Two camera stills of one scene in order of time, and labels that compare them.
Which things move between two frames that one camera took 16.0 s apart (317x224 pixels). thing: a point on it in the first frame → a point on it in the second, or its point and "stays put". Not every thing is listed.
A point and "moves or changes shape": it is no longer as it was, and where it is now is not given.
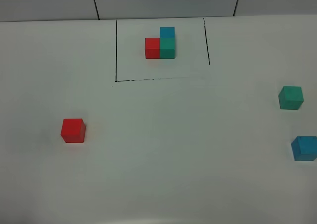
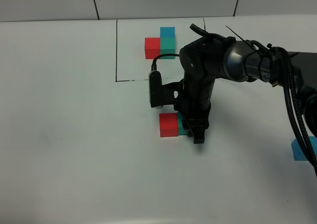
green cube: (290, 97) moves or changes shape
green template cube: (167, 48) stays put
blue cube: (304, 148) stays put
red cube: (73, 130) → (168, 122)
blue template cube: (167, 31) stays put
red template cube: (152, 48) stays put
